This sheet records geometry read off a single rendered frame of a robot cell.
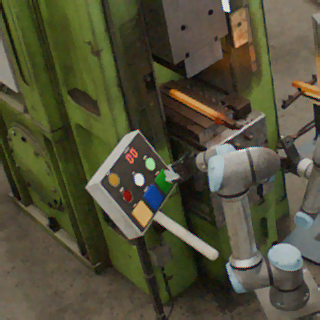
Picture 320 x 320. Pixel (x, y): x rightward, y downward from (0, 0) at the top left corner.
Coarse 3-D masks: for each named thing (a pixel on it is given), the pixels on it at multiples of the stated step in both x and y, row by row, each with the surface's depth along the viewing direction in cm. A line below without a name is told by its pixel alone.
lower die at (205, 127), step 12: (168, 84) 402; (180, 84) 401; (168, 96) 394; (192, 96) 391; (168, 108) 388; (180, 108) 385; (192, 108) 382; (216, 108) 380; (192, 120) 376; (204, 120) 374; (192, 132) 371; (204, 132) 370; (216, 132) 376
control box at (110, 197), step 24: (120, 144) 338; (144, 144) 340; (120, 168) 326; (144, 168) 336; (168, 168) 346; (96, 192) 320; (120, 192) 323; (144, 192) 332; (168, 192) 341; (120, 216) 322
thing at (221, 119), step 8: (176, 96) 391; (184, 96) 389; (192, 104) 383; (200, 104) 382; (208, 112) 376; (216, 112) 375; (216, 120) 371; (224, 120) 368; (232, 120) 367; (232, 128) 366
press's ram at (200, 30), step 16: (144, 0) 337; (160, 0) 328; (176, 0) 332; (192, 0) 337; (208, 0) 343; (144, 16) 344; (160, 16) 334; (176, 16) 335; (192, 16) 341; (208, 16) 346; (224, 16) 352; (160, 32) 340; (176, 32) 338; (192, 32) 344; (208, 32) 350; (224, 32) 356; (160, 48) 346; (176, 48) 341; (192, 48) 347
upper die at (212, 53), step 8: (216, 40) 355; (208, 48) 353; (216, 48) 356; (152, 56) 366; (192, 56) 349; (200, 56) 352; (208, 56) 355; (216, 56) 358; (160, 64) 364; (168, 64) 358; (176, 64) 353; (184, 64) 348; (192, 64) 350; (200, 64) 354; (208, 64) 357; (176, 72) 356; (184, 72) 351; (192, 72) 352
